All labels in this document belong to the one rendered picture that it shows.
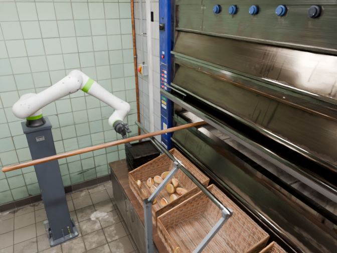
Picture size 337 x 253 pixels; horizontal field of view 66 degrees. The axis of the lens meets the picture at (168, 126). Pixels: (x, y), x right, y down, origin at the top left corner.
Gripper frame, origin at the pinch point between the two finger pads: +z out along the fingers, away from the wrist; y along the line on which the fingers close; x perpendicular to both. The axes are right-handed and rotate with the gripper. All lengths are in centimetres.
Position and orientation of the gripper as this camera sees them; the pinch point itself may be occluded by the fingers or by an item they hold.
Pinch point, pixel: (129, 138)
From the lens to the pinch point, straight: 187.9
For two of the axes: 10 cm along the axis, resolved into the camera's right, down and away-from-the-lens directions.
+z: 4.6, 3.8, -8.0
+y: 0.0, 9.0, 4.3
